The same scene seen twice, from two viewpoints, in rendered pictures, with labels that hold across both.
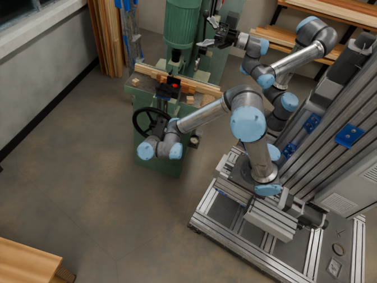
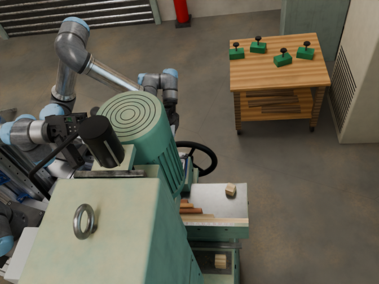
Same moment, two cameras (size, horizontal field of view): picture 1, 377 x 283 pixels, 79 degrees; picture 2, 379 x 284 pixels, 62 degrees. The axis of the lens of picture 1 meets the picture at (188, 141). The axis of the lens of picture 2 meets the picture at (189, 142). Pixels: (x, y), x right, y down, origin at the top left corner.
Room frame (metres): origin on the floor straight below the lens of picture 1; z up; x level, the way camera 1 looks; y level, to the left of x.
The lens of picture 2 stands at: (1.79, 0.45, 2.02)
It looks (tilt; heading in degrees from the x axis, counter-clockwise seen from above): 51 degrees down; 192
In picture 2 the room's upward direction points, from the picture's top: 14 degrees counter-clockwise
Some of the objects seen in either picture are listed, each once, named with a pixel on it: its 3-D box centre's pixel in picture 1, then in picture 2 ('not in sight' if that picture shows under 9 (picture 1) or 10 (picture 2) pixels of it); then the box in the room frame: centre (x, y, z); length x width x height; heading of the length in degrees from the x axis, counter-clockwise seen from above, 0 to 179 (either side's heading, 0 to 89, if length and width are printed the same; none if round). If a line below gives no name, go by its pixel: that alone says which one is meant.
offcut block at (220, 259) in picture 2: not in sight; (220, 261); (1.42, 0.37, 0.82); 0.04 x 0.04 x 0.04; 85
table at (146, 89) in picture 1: (170, 96); (174, 198); (1.18, 0.19, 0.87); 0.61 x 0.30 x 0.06; 87
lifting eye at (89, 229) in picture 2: not in sight; (84, 222); (1.58, 0.19, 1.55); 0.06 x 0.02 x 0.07; 177
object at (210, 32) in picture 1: (210, 28); not in sight; (1.50, 0.04, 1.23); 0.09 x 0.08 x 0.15; 177
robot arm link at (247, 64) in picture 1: (250, 64); (37, 148); (1.16, -0.22, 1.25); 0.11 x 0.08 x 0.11; 35
